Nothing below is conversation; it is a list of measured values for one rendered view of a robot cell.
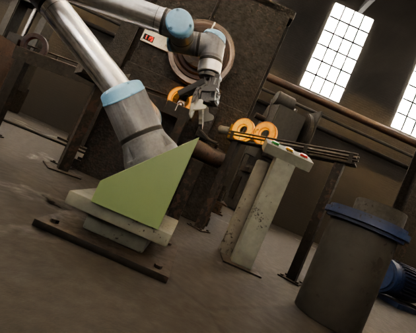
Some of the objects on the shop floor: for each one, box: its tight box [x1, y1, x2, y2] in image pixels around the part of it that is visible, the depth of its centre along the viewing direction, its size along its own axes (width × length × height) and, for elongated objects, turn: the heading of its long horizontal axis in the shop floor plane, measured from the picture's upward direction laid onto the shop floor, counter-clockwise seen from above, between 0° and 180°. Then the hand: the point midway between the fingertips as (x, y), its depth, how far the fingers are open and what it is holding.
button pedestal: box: [220, 138, 314, 279], centre depth 156 cm, size 16×24×62 cm, turn 175°
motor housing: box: [167, 140, 226, 220], centre depth 215 cm, size 13×22×54 cm, turn 175°
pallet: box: [211, 186, 227, 217], centre depth 424 cm, size 120×82×44 cm
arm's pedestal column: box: [32, 208, 178, 283], centre depth 109 cm, size 40×40×8 cm
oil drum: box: [353, 197, 408, 229], centre depth 389 cm, size 59×59×89 cm
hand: (194, 124), depth 123 cm, fingers open, 14 cm apart
